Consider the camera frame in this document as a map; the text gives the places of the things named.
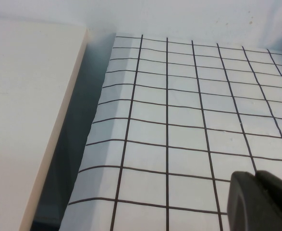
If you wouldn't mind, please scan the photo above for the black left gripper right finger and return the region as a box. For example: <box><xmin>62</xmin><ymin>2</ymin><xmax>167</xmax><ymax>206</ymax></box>
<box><xmin>255</xmin><ymin>169</ymin><xmax>282</xmax><ymax>223</ymax></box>

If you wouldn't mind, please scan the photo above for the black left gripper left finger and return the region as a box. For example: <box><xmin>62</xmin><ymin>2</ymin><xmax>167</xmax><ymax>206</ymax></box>
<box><xmin>227</xmin><ymin>171</ymin><xmax>282</xmax><ymax>231</ymax></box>

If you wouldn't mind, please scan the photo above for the white grid-pattern tablecloth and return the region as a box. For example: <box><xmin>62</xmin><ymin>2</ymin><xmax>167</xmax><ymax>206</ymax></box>
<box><xmin>67</xmin><ymin>33</ymin><xmax>282</xmax><ymax>231</ymax></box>

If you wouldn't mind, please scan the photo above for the cream white board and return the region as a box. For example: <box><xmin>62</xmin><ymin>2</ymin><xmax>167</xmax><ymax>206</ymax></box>
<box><xmin>0</xmin><ymin>16</ymin><xmax>91</xmax><ymax>231</ymax></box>

